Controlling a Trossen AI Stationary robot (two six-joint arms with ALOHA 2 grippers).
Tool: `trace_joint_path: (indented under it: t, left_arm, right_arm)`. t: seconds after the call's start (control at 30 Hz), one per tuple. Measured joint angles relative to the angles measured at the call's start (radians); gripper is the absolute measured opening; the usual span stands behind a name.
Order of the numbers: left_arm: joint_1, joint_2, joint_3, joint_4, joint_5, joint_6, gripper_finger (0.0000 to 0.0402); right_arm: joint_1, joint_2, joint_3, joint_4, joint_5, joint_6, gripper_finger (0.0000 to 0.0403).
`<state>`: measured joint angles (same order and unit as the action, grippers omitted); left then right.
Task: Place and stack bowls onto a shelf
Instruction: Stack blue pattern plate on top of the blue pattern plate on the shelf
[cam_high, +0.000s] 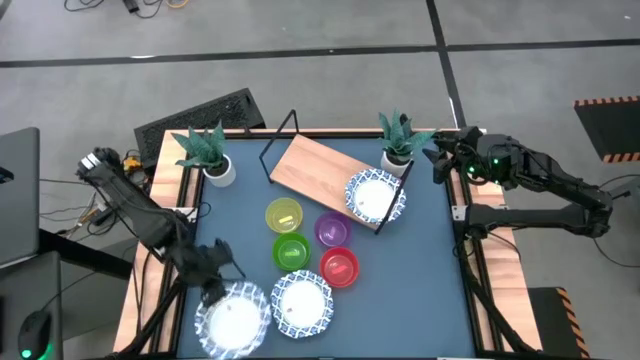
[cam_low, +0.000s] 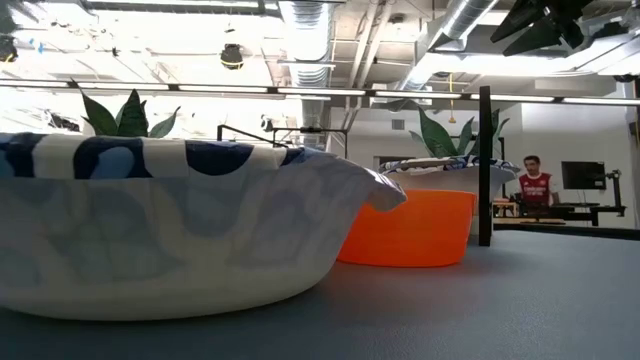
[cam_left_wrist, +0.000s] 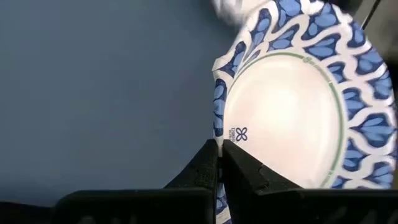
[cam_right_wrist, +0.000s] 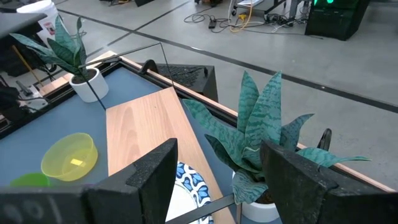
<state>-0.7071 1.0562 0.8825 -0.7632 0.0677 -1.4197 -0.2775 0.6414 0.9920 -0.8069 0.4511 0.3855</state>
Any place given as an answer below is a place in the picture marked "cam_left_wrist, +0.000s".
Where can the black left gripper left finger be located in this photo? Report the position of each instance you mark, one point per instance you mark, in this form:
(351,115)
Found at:
(192,199)

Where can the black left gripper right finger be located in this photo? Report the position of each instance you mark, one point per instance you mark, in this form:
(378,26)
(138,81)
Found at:
(248,193)

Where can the blue patterned white paper plate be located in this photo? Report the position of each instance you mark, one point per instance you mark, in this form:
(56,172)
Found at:
(286,118)

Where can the blue table mat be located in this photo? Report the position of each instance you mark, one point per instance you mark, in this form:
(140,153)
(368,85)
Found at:
(93,93)

